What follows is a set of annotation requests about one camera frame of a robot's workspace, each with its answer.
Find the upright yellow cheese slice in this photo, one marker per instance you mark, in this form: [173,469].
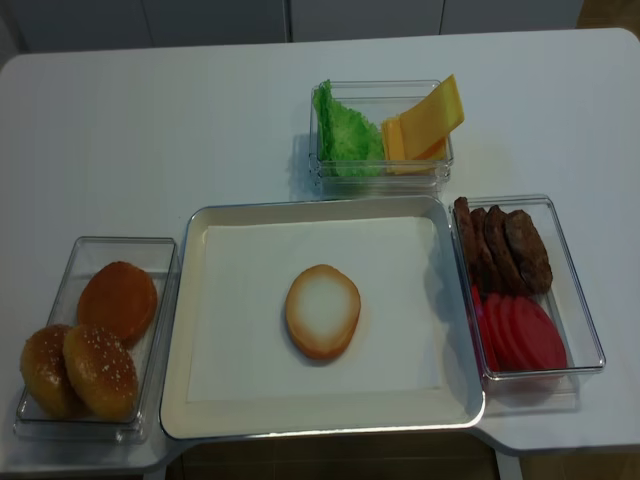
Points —
[426,126]

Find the white paper tray liner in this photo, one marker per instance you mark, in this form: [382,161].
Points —
[241,350]

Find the white metal serving tray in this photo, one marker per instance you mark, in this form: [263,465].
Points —
[458,403]

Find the right sesame bun top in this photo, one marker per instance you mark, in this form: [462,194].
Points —
[101,372]

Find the clear patty and tomato container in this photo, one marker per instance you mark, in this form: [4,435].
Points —
[565,305]

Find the left sesame bun top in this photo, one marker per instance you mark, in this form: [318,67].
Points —
[43,370]

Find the brown meat patty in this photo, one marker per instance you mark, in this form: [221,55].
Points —
[487,274]
[528,251]
[494,233]
[467,236]

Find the sesame bun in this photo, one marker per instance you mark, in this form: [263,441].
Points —
[43,370]
[101,372]

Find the leftmost red tomato slice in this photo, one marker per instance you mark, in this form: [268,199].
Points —
[484,330]

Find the leftmost brown meat patty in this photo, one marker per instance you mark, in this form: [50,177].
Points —
[467,236]

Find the plain bun half in container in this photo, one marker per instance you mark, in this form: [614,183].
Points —
[121,298]

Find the rightmost red tomato slice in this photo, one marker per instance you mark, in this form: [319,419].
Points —
[538,336]

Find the green lettuce leaf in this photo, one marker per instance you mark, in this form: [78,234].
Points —
[350,145]

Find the clear bun container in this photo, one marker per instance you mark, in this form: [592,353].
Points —
[158,257]

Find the rightmost brown meat patty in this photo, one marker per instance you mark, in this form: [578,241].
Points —
[528,251]

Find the clear lettuce and cheese container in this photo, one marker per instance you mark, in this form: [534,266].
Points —
[377,101]

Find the red tomato slice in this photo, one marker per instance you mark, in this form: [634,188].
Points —
[538,336]
[520,361]
[484,330]
[492,325]

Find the bottom bun on tray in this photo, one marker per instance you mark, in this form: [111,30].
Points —
[322,310]

